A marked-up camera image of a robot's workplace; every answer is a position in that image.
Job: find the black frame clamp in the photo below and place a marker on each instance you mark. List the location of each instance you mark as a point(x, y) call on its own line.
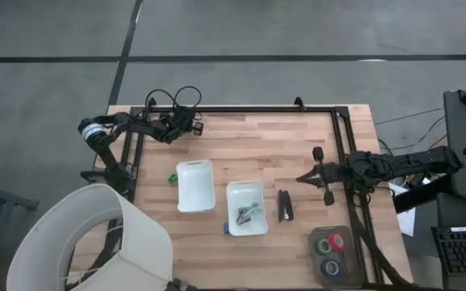
point(152, 103)
point(299, 103)

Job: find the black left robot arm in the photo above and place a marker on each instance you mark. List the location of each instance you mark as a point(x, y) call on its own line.
point(107, 155)

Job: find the black keyboard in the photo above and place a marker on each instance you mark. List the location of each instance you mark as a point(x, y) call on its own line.
point(465, 250)

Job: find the clear grey plastic bin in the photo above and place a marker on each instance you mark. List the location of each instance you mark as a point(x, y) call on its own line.
point(352, 258)

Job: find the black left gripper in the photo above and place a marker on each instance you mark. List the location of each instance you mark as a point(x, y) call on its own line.
point(182, 120)

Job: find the black metal table frame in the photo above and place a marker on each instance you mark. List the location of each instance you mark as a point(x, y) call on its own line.
point(237, 109)

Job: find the blue tape roll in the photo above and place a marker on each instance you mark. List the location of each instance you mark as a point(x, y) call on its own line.
point(324, 268)

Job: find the green staple remover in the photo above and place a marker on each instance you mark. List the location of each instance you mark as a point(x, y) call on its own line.
point(172, 178)

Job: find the black support beam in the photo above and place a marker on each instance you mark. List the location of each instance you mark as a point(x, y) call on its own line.
point(419, 194)

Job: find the white plastic bin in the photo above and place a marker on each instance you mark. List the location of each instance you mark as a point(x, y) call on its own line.
point(241, 194)
point(196, 190)

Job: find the white paper sheet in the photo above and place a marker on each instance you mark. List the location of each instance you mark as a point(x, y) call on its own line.
point(407, 220)

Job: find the black staple remover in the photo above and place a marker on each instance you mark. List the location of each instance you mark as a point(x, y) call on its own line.
point(242, 216)

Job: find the white lamp shade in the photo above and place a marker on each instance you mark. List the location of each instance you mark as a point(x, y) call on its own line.
point(144, 238)

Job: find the black stapler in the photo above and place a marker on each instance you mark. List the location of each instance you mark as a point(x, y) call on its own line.
point(285, 206)

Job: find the red tape roll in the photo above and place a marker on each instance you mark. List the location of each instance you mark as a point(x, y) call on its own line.
point(332, 242)

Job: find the green tape roll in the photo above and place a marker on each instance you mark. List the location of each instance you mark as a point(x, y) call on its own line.
point(318, 246)

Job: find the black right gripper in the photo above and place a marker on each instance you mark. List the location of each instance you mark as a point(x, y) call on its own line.
point(336, 174)

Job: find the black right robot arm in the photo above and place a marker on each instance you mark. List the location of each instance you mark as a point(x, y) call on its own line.
point(403, 163)

